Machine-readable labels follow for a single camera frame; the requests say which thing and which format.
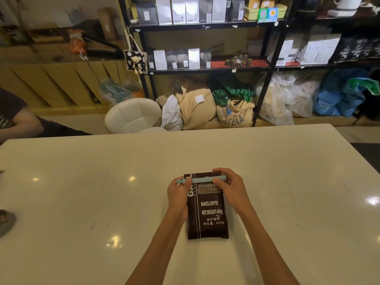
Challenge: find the yellow wooden panel bar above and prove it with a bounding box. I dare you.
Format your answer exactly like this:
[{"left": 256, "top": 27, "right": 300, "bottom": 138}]
[{"left": 0, "top": 41, "right": 148, "bottom": 116}]

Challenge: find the white cloth sack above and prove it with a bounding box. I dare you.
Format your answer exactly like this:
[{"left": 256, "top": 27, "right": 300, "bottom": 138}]
[{"left": 160, "top": 94, "right": 184, "bottom": 131}]

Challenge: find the cluster of small glass jars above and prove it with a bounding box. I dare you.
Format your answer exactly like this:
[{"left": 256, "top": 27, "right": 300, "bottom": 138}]
[{"left": 224, "top": 50, "right": 253, "bottom": 68}]

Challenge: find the row of large standing pouches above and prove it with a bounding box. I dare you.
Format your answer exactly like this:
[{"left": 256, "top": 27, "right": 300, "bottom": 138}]
[{"left": 136, "top": 0, "right": 246, "bottom": 26}]

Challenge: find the printed burlap sack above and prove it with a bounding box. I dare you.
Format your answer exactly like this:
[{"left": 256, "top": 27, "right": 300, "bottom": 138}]
[{"left": 216, "top": 97, "right": 255, "bottom": 127}]

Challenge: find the black heat sealer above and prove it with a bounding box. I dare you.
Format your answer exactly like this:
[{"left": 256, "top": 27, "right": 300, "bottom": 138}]
[{"left": 82, "top": 34, "right": 125, "bottom": 60}]

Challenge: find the orange snack packet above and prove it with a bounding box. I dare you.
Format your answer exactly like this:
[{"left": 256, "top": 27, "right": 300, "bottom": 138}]
[{"left": 67, "top": 28, "right": 88, "bottom": 61}]

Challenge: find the green plastic sack liner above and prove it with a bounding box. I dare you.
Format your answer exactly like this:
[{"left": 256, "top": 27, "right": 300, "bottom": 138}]
[{"left": 212, "top": 88, "right": 257, "bottom": 107}]

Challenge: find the black tote bag with bear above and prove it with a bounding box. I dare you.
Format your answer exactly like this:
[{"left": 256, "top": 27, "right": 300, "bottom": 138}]
[{"left": 123, "top": 26, "right": 148, "bottom": 75}]

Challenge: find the yellow-green tin box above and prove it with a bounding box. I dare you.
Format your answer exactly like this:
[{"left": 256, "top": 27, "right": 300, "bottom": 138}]
[{"left": 244, "top": 3, "right": 288, "bottom": 21}]

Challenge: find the light blue sealing clip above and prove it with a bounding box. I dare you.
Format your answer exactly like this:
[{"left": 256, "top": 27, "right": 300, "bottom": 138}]
[{"left": 175, "top": 174, "right": 228, "bottom": 186}]

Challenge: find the person's right forearm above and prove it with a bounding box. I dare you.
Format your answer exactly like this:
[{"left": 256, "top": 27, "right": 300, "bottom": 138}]
[{"left": 237, "top": 208, "right": 300, "bottom": 285}]

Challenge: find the grey pouch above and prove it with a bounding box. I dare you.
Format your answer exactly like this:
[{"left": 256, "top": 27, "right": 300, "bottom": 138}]
[{"left": 0, "top": 209, "right": 17, "bottom": 238}]

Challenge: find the person's left forearm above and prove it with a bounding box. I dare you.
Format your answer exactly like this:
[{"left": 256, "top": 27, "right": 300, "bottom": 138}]
[{"left": 124, "top": 209, "right": 188, "bottom": 285}]

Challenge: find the row of small standing pouches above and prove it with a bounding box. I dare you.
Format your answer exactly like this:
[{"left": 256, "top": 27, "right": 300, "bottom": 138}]
[{"left": 147, "top": 47, "right": 213, "bottom": 70}]

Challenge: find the black metal shelf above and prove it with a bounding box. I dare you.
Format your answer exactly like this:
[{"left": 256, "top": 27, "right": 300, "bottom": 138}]
[
  {"left": 117, "top": 0, "right": 297, "bottom": 128},
  {"left": 267, "top": 0, "right": 380, "bottom": 125}
]

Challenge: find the red shelf liner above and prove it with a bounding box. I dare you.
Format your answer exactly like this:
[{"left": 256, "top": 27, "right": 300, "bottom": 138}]
[{"left": 211, "top": 58, "right": 271, "bottom": 68}]

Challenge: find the green plastic bag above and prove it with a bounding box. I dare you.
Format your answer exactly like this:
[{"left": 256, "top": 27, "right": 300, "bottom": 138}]
[{"left": 343, "top": 77, "right": 380, "bottom": 96}]

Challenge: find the row of black printed bags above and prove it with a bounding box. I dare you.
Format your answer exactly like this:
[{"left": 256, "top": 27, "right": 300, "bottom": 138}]
[{"left": 332, "top": 37, "right": 380, "bottom": 63}]

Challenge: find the person's left hand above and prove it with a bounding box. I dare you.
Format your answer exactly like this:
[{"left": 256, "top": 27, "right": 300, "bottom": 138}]
[{"left": 167, "top": 176, "right": 194, "bottom": 224}]

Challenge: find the white electric kettle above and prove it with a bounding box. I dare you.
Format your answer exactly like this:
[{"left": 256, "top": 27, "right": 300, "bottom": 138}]
[{"left": 327, "top": 0, "right": 364, "bottom": 17}]

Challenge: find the white paper bag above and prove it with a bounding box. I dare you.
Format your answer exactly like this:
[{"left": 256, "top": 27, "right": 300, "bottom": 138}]
[
  {"left": 314, "top": 34, "right": 341, "bottom": 65},
  {"left": 267, "top": 38, "right": 297, "bottom": 66},
  {"left": 298, "top": 34, "right": 326, "bottom": 65}
]

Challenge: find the clear bag with teal contents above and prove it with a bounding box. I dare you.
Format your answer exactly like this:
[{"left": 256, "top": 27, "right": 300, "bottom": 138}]
[{"left": 98, "top": 77, "right": 136, "bottom": 104}]

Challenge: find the person's right hand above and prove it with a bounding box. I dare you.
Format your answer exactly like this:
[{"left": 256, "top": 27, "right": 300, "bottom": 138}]
[{"left": 212, "top": 167, "right": 253, "bottom": 219}]

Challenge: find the green and blue sign card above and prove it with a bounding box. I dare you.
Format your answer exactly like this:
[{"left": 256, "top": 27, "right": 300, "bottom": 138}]
[{"left": 257, "top": 7, "right": 279, "bottom": 23}]

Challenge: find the clear plastic bag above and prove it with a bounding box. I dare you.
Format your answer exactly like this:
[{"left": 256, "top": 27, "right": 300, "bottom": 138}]
[
  {"left": 255, "top": 74, "right": 295, "bottom": 125},
  {"left": 289, "top": 75, "right": 323, "bottom": 118}
]

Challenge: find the black coffee bag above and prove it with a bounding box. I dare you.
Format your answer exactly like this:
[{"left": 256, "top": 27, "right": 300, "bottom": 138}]
[{"left": 184, "top": 172, "right": 230, "bottom": 241}]

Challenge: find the blue plastic bag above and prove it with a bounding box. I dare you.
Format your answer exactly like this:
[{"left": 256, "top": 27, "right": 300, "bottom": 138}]
[{"left": 313, "top": 69, "right": 367, "bottom": 118}]

